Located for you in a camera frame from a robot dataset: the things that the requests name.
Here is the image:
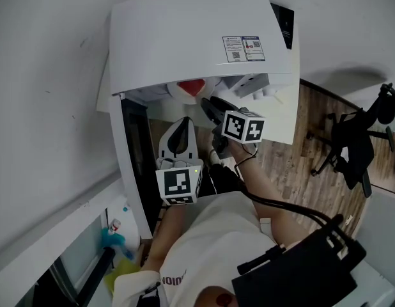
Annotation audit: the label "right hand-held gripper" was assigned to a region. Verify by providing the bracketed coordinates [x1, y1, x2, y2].
[200, 96, 267, 161]

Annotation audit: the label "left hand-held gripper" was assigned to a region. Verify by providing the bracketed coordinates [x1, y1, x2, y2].
[155, 116, 205, 207]

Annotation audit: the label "white round plate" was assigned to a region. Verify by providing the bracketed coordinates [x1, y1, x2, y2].
[167, 78, 221, 106]

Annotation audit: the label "white microwave oven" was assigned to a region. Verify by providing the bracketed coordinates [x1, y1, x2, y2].
[107, 0, 296, 240]

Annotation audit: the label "person's left forearm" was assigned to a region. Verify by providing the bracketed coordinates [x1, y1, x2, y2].
[145, 203, 199, 270]

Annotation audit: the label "person's right forearm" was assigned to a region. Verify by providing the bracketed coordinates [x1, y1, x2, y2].
[229, 141, 311, 246]

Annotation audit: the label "person's black trousers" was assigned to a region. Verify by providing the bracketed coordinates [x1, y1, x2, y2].
[201, 164, 247, 198]

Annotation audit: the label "white table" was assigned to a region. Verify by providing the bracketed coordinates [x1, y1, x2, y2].
[95, 54, 301, 146]

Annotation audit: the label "person's white shirt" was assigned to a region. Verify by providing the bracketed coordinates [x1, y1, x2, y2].
[159, 191, 279, 307]

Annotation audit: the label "black flat rectangular device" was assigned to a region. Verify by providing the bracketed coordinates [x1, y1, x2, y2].
[269, 2, 295, 51]

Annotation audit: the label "black office chair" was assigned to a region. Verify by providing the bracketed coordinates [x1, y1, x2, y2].
[309, 81, 395, 199]

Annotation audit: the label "red pendant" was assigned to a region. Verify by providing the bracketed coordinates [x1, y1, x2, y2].
[215, 293, 234, 307]

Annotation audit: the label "black framed glass door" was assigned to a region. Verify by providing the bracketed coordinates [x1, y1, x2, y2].
[23, 216, 118, 307]

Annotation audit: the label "black box device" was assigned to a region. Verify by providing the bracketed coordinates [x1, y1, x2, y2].
[231, 226, 368, 307]

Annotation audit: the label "white cabinet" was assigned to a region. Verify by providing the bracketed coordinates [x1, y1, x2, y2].
[356, 186, 395, 307]

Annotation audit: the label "black cable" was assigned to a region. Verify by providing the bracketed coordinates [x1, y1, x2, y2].
[234, 145, 344, 235]

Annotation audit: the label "white bag with black strap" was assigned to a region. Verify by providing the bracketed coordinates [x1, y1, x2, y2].
[111, 269, 162, 307]

